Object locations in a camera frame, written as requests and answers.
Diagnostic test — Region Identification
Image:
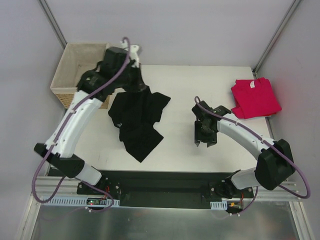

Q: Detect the front aluminium rail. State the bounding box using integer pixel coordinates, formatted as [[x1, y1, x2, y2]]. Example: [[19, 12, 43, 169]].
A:
[[34, 176, 302, 202]]

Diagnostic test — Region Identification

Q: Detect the purple cable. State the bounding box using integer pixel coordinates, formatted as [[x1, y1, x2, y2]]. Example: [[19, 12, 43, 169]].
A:
[[194, 96, 313, 218], [32, 36, 132, 207]]

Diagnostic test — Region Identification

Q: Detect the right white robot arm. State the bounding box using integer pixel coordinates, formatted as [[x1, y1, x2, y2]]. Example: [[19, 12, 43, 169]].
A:
[[191, 101, 296, 198]]

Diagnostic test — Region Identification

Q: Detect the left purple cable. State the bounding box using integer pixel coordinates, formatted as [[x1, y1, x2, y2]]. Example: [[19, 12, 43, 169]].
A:
[[32, 36, 132, 207]]

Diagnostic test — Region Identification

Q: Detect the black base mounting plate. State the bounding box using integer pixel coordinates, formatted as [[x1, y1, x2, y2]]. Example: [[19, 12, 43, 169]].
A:
[[76, 171, 258, 208]]

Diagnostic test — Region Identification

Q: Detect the right slotted cable duct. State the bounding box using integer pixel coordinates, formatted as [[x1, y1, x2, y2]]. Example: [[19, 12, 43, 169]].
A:
[[210, 200, 228, 211]]

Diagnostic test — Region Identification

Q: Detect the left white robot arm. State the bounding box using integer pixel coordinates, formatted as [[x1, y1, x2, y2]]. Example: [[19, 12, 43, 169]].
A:
[[34, 44, 146, 195]]

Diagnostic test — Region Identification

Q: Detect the left slotted cable duct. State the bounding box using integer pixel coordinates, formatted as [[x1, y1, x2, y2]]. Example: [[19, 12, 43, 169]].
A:
[[44, 196, 120, 208]]

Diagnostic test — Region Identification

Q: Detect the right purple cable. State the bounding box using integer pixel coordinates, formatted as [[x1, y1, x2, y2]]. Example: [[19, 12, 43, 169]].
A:
[[194, 96, 313, 218]]

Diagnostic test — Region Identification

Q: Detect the folded red t shirt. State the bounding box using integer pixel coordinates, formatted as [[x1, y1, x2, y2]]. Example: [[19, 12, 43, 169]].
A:
[[231, 77, 282, 119]]

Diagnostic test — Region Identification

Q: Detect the wicker basket with liner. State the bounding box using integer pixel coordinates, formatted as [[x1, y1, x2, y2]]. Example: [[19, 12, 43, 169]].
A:
[[50, 42, 110, 109]]

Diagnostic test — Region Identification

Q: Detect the black t shirt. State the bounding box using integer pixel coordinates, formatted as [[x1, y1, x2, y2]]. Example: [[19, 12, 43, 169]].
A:
[[108, 87, 171, 163]]

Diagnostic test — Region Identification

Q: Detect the slotted cable duct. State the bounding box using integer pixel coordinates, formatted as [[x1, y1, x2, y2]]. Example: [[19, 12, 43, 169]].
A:
[[44, 196, 120, 208], [210, 200, 228, 211]]

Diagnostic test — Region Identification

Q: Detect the left aluminium frame post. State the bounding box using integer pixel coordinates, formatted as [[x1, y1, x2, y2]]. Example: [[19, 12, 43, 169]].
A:
[[38, 0, 68, 49]]

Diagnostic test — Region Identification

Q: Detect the right aluminium frame post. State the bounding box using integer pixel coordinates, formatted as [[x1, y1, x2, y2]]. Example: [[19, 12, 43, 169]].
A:
[[251, 0, 303, 78]]

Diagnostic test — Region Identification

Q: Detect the aluminium frame post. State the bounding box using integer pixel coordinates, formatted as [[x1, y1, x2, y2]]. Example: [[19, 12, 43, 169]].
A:
[[38, 0, 68, 49], [251, 0, 303, 78]]

